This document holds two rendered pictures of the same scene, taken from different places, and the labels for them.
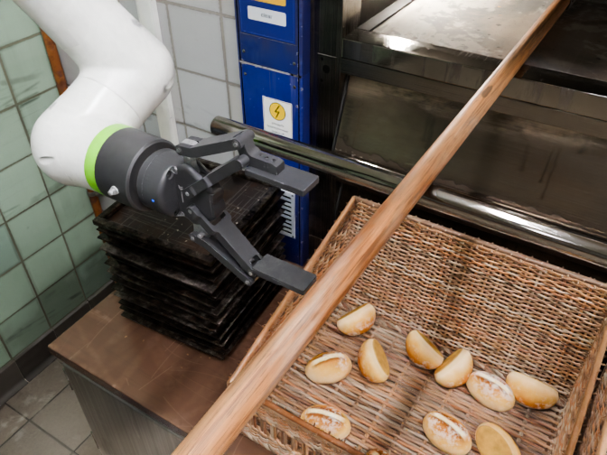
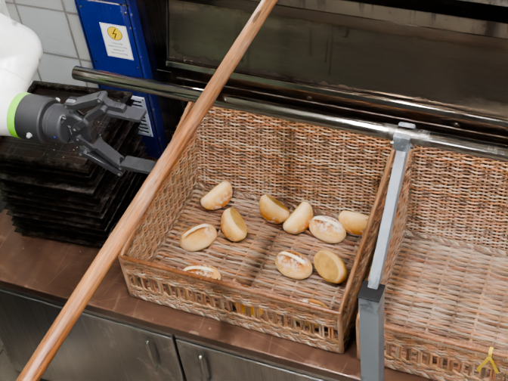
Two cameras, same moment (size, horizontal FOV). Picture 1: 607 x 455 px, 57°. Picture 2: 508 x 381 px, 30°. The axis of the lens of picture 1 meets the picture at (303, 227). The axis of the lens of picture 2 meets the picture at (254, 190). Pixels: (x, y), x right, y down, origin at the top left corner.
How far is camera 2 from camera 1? 1.21 m
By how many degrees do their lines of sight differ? 7
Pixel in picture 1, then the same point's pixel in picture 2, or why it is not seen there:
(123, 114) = (19, 84)
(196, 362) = (88, 255)
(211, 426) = (116, 233)
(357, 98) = (178, 14)
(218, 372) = not seen: hidden behind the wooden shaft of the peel
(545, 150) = (323, 38)
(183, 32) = not seen: outside the picture
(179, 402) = not seen: hidden behind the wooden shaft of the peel
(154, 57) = (30, 42)
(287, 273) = (141, 164)
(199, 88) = (39, 18)
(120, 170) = (32, 122)
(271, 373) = (139, 209)
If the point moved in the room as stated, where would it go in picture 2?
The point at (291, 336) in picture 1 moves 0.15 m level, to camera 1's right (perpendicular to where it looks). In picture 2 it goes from (145, 192) to (228, 176)
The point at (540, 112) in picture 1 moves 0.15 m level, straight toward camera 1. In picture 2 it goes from (308, 13) to (293, 54)
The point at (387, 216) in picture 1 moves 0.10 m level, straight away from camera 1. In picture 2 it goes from (190, 122) to (193, 88)
